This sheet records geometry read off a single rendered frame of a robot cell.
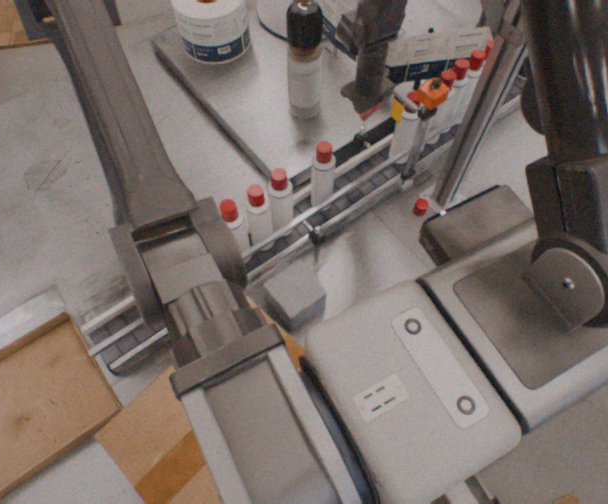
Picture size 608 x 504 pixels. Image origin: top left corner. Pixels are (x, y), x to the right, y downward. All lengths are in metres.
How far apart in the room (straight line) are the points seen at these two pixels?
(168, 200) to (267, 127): 0.87
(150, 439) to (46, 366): 0.47
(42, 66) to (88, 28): 2.62
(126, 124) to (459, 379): 0.36
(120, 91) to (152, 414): 0.46
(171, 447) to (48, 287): 0.62
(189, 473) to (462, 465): 0.48
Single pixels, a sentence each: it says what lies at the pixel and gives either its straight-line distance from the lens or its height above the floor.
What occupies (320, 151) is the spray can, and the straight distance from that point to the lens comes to 0.99.
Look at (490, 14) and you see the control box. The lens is 0.97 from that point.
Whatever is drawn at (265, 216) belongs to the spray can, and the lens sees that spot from 0.98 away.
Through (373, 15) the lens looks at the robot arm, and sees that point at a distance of 0.94.
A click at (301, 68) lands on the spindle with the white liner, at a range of 1.22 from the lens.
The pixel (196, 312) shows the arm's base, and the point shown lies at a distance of 0.40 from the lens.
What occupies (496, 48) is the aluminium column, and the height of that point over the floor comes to 1.28.
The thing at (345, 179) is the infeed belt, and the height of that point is 0.88.
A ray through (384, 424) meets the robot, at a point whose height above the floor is 1.53.
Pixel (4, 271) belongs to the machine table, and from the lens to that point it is 1.33.
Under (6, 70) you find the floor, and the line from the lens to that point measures 3.23.
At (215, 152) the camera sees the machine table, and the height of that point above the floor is 0.83.
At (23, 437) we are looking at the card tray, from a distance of 1.16.
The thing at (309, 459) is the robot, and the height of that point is 1.50.
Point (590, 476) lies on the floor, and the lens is 2.10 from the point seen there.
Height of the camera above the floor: 1.85
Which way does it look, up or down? 62 degrees down
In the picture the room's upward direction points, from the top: straight up
